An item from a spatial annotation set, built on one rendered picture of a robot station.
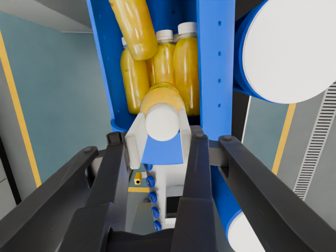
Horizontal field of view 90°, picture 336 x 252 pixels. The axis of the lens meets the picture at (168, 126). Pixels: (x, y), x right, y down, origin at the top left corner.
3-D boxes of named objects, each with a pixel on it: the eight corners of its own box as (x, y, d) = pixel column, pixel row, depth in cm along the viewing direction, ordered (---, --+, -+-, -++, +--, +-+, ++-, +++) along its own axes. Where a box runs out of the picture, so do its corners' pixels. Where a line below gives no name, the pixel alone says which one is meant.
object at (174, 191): (166, 191, 70) (165, 224, 55) (165, 183, 68) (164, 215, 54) (190, 189, 69) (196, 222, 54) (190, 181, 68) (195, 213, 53)
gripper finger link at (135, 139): (139, 169, 14) (130, 170, 14) (148, 135, 20) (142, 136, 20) (133, 135, 13) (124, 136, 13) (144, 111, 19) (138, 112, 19)
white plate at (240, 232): (277, 267, 68) (276, 263, 69) (321, 218, 59) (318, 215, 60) (215, 249, 65) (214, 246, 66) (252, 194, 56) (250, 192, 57)
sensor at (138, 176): (137, 177, 71) (134, 185, 66) (136, 171, 70) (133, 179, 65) (155, 176, 71) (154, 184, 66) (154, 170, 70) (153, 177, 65)
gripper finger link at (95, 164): (124, 175, 12) (83, 178, 12) (136, 144, 17) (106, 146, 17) (120, 156, 11) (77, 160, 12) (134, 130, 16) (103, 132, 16)
